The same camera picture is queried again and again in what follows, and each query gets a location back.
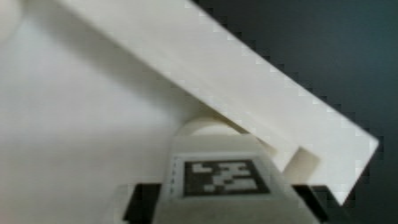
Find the white square table top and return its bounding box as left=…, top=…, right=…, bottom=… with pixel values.
left=0, top=0, right=378, bottom=224

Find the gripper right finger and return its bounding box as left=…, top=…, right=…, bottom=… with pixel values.
left=293, top=185, right=360, bottom=224

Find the white table leg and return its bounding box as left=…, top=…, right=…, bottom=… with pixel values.
left=152, top=118, right=319, bottom=224

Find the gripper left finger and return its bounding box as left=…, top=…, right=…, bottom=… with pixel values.
left=108, top=183, right=161, bottom=224

